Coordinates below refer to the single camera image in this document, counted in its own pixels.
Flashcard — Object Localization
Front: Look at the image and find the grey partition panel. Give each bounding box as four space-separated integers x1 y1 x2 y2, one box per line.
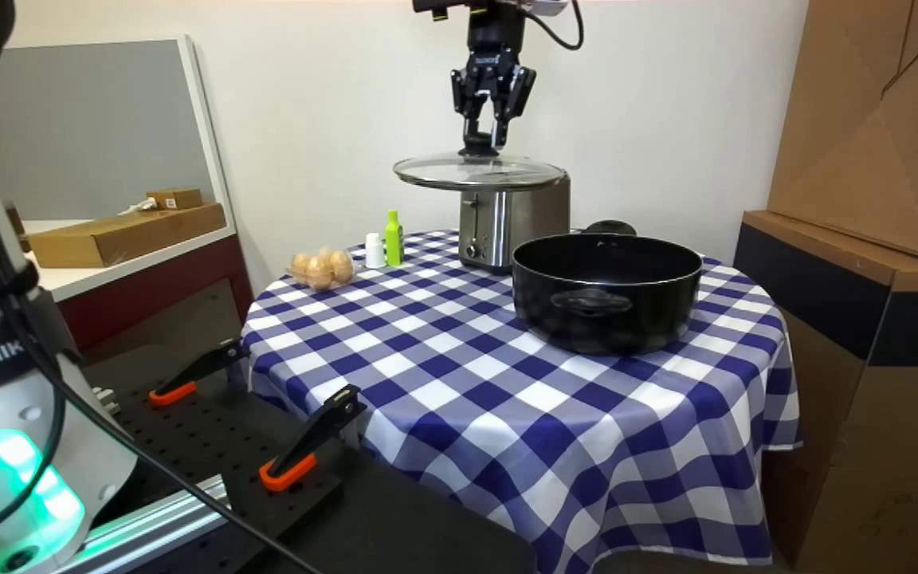
0 35 240 234

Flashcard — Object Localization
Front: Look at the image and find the aluminium profile rail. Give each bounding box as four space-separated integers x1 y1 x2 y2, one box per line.
53 473 237 574

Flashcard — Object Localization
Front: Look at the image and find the small white bottle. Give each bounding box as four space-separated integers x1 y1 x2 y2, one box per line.
362 229 388 270

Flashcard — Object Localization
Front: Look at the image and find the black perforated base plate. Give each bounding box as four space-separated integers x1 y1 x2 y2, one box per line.
72 338 541 574

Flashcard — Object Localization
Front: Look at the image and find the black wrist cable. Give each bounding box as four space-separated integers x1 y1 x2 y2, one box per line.
521 0 590 54

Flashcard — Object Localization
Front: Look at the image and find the flat cardboard box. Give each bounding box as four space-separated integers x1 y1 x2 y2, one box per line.
26 202 230 267

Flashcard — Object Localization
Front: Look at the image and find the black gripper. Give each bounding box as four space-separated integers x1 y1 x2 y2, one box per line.
449 8 540 150

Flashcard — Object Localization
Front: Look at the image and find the white desk red front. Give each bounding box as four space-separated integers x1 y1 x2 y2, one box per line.
26 221 257 360

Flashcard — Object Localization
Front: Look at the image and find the green plastic bottle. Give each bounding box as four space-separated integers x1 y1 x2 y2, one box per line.
379 207 409 267

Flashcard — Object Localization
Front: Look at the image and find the large cardboard box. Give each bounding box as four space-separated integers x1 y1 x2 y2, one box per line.
765 0 918 264

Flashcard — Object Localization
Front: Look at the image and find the glass pot lid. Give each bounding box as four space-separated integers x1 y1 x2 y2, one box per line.
392 119 572 195

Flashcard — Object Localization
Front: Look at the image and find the silver metal pot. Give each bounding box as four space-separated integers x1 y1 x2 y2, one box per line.
455 173 574 273

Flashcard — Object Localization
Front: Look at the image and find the small cardboard piece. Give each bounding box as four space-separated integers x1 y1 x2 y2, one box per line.
143 188 208 213

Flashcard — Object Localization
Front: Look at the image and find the blue white checkered tablecloth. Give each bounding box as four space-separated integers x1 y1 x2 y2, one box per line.
240 227 806 574

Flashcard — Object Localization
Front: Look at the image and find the black orange spring clamp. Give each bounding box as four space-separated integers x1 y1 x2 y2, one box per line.
255 384 371 497
148 334 248 412

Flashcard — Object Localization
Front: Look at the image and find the black cooking pot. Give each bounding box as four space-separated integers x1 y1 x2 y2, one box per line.
507 217 707 356

